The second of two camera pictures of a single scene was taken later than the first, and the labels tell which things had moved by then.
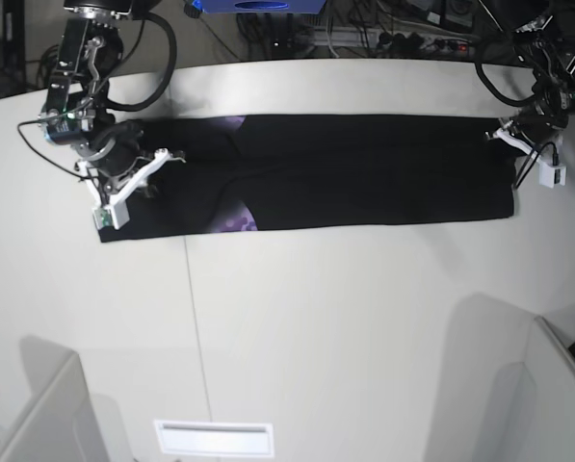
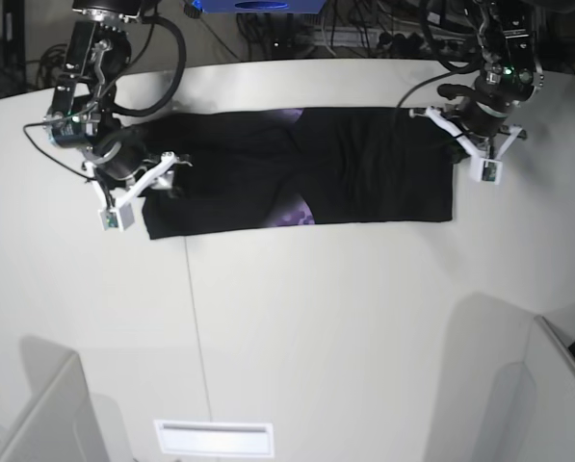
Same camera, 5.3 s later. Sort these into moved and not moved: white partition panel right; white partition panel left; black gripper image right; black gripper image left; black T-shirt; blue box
Moved: black gripper image left; black gripper image right; black T-shirt
Not moved: blue box; white partition panel right; white partition panel left
